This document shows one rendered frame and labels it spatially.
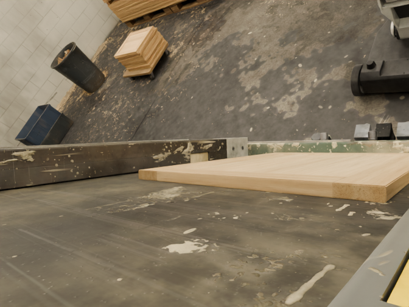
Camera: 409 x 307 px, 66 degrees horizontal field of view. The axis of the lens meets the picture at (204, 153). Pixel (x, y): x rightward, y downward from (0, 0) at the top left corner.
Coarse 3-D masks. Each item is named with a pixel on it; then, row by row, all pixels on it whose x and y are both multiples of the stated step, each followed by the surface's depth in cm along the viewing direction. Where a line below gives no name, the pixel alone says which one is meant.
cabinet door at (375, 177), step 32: (224, 160) 79; (256, 160) 79; (288, 160) 75; (320, 160) 72; (352, 160) 69; (384, 160) 66; (288, 192) 42; (320, 192) 39; (352, 192) 36; (384, 192) 34
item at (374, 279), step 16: (400, 224) 13; (384, 240) 11; (400, 240) 11; (384, 256) 10; (400, 256) 10; (368, 272) 9; (384, 272) 9; (400, 272) 9; (352, 288) 8; (368, 288) 8; (384, 288) 8; (336, 304) 7; (352, 304) 7; (368, 304) 7; (384, 304) 7
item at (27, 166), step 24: (96, 144) 67; (120, 144) 72; (144, 144) 77; (168, 144) 83; (192, 144) 90; (216, 144) 98; (240, 144) 108; (0, 168) 54; (24, 168) 57; (48, 168) 60; (72, 168) 63; (96, 168) 67; (120, 168) 72; (144, 168) 77
